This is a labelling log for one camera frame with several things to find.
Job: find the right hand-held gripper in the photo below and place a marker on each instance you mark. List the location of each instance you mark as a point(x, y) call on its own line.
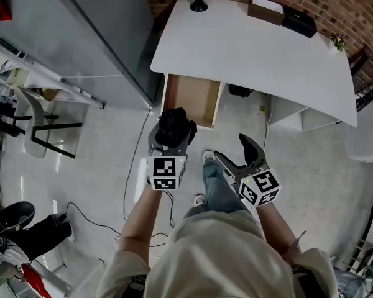
point(261, 186)

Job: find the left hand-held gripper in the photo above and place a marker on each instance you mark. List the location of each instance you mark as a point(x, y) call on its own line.
point(164, 168)

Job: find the wooden drawer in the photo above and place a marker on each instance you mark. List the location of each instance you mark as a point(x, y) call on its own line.
point(196, 98)

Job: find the person's right forearm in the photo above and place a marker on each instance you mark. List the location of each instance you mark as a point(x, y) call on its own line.
point(273, 228)

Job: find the person's left forearm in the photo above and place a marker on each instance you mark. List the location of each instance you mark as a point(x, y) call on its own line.
point(141, 219)

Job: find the white desk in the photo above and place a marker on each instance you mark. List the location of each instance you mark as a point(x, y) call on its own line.
point(251, 57)

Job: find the person's right white shoe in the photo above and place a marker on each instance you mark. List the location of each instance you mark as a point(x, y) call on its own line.
point(209, 155)

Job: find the person's white shoe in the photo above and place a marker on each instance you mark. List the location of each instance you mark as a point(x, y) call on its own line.
point(209, 155)
point(199, 200)

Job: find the person's blue jeans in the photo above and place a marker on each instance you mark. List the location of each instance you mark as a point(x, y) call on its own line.
point(219, 191)

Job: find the person's left white shoe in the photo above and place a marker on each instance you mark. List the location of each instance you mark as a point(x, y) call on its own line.
point(199, 200)

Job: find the person's beige shirt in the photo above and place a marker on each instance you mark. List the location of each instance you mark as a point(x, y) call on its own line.
point(217, 259)

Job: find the white metal shelf rack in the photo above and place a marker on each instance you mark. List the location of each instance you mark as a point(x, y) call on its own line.
point(65, 87)

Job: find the grey chair black legs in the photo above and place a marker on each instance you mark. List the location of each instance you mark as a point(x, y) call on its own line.
point(34, 113)

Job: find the grey metal cabinet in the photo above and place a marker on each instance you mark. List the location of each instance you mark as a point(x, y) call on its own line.
point(81, 36)

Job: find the black folding chair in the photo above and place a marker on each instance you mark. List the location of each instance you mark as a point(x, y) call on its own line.
point(370, 85)

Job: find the black box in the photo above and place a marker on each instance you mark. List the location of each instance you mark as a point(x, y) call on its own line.
point(298, 23)

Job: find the brown cardboard box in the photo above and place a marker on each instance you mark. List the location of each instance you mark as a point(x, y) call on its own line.
point(264, 14)

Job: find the small potted flower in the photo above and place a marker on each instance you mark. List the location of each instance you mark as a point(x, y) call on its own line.
point(338, 42)

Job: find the red cloth item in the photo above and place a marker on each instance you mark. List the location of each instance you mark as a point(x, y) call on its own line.
point(34, 279)

